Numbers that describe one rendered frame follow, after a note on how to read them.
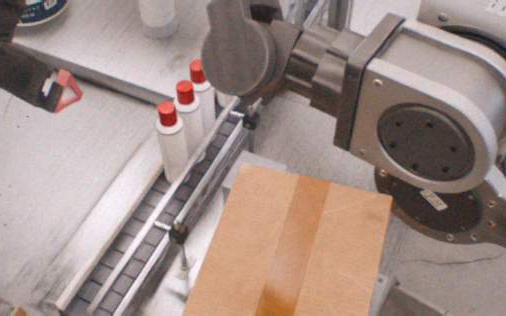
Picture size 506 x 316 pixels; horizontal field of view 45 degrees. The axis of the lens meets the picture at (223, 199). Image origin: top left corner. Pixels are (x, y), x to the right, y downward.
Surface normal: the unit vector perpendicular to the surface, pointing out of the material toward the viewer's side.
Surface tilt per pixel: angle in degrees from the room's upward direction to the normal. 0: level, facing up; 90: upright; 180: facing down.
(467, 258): 0
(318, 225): 0
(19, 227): 0
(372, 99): 90
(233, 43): 51
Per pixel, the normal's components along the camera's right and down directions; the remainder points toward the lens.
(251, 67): -0.48, 0.16
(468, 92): 0.22, -0.39
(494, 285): -0.04, -0.57
